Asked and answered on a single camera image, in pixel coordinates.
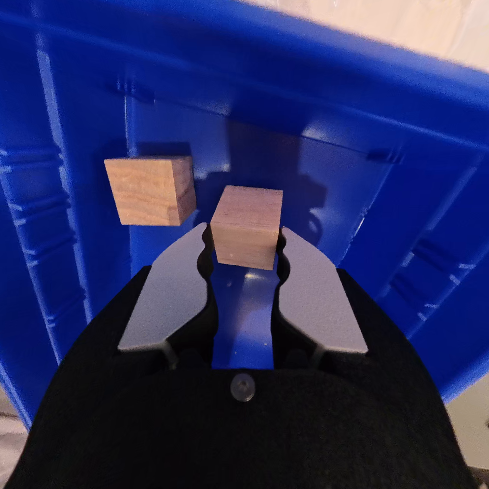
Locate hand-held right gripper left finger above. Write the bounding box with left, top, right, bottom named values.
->
left=117, top=223, right=219, bottom=369

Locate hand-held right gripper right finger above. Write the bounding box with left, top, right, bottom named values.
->
left=271, top=226, right=369, bottom=368

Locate wooden cube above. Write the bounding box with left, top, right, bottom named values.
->
left=210, top=185, right=284, bottom=271
left=104, top=155, right=197, bottom=227

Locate blue plastic bin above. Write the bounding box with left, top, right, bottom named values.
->
left=0, top=0, right=489, bottom=430

